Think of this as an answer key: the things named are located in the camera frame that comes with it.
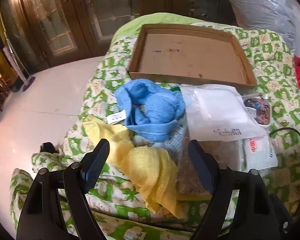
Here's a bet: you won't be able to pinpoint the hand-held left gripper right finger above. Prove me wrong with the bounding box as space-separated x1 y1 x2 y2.
187 139 280 240

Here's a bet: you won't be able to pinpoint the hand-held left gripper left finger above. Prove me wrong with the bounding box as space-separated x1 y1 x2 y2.
16 139 110 240

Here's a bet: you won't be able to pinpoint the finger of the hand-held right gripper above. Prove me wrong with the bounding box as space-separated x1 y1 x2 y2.
267 192 299 232

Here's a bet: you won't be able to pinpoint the white printed paper packet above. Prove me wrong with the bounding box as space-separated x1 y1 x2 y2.
135 125 190 160

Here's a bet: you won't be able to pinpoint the tissue packet with landscape print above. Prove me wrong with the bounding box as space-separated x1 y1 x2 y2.
237 132 279 172

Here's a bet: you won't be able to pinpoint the yellow towel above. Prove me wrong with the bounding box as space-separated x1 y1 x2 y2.
84 115 185 219

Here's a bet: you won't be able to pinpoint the clear bag with white cloth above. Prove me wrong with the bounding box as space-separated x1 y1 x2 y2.
181 84 268 140

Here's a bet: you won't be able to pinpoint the blue towel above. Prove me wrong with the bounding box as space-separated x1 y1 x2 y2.
106 79 187 143

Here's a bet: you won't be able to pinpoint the shallow cardboard box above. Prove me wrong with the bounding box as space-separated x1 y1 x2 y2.
127 24 257 88

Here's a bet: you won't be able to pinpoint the brown item in clear bag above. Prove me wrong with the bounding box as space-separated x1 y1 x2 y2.
176 137 243 198

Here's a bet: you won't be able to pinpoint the small black object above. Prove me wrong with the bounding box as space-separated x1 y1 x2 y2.
40 142 60 154

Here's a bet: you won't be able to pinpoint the green printed blanket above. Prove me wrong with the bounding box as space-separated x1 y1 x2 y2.
10 21 300 240

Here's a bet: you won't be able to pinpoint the purple floor mat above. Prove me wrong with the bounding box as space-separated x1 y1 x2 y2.
21 77 37 90

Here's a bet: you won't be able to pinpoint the wooden glass panel doors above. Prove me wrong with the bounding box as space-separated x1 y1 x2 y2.
0 0 238 68

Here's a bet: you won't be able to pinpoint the plastic wrapped grey pillow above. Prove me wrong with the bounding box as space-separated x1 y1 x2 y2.
222 0 299 53

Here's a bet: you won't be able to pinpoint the black cable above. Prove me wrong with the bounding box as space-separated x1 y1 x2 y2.
269 127 300 155

